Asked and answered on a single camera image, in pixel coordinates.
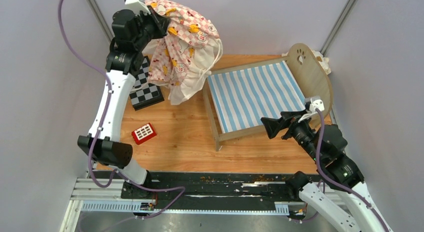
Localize black grey chessboard box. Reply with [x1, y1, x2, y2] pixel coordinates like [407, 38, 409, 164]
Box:
[129, 56, 165, 111]

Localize red white window brick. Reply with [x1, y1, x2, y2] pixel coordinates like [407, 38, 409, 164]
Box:
[131, 123, 157, 145]

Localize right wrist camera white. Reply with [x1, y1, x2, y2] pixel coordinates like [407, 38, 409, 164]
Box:
[298, 96, 325, 123]

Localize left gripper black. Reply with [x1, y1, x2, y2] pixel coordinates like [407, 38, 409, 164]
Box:
[133, 5, 172, 51]

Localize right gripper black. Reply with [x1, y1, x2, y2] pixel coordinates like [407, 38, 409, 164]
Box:
[259, 109, 322, 162]

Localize wooden pet bed striped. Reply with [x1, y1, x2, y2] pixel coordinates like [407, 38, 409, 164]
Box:
[202, 43, 334, 150]

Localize cream pillow brown spots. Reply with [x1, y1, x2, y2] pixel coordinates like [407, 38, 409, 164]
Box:
[281, 50, 332, 75]

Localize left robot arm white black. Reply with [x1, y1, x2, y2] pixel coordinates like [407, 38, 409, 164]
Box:
[77, 6, 170, 198]

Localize pink checkered duck cushion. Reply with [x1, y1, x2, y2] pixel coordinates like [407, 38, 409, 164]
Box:
[145, 0, 223, 105]

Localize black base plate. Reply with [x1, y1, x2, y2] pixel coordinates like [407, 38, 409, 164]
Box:
[90, 170, 329, 212]

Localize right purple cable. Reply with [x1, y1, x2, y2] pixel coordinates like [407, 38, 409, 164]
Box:
[291, 107, 392, 232]

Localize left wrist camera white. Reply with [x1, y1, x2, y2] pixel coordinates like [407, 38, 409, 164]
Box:
[124, 0, 151, 15]

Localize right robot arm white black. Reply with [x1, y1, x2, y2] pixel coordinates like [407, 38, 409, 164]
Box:
[261, 109, 392, 231]

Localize purple cable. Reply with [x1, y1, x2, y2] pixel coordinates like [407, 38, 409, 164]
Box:
[58, 0, 186, 219]
[291, 107, 392, 232]

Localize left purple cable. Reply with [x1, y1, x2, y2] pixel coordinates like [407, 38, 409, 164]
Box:
[58, 0, 186, 219]

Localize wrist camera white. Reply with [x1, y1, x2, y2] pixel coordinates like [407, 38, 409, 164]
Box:
[298, 96, 325, 123]
[124, 0, 151, 15]

